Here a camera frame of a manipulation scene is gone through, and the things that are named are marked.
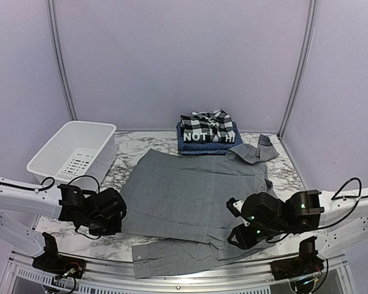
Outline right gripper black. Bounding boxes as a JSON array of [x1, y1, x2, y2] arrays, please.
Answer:
[[227, 222, 288, 251]]

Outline white plastic bin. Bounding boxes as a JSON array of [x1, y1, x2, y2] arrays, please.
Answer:
[[26, 121, 117, 184]]

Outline grey long sleeve shirt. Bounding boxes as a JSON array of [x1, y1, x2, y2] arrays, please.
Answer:
[[121, 135, 278, 279]]

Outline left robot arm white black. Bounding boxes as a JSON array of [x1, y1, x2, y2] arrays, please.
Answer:
[[0, 177, 127, 273]]

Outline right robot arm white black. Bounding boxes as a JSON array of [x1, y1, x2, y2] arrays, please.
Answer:
[[226, 187, 368, 260]]

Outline black shirt white letters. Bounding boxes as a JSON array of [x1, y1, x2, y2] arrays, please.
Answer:
[[182, 130, 236, 143]]

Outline blue checked folded shirt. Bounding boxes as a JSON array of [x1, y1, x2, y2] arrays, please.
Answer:
[[176, 122, 243, 156]]

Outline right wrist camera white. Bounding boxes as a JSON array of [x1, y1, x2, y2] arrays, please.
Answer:
[[226, 197, 244, 217]]

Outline aluminium frame rail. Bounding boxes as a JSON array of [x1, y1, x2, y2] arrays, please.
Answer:
[[0, 244, 356, 294]]

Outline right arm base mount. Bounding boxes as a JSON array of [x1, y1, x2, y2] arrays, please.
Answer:
[[270, 236, 324, 281]]

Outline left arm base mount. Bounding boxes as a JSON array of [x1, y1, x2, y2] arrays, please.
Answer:
[[33, 232, 86, 279]]

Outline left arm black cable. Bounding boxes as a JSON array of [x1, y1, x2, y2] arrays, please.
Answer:
[[0, 175, 101, 197]]

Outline left wall aluminium profile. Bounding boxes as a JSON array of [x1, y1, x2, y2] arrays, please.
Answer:
[[46, 0, 78, 121]]

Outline wall aluminium profile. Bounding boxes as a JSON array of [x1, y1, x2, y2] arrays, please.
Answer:
[[46, 0, 78, 121], [277, 0, 319, 139]]

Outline right wall aluminium profile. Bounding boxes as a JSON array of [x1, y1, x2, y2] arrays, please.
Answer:
[[277, 0, 319, 139]]

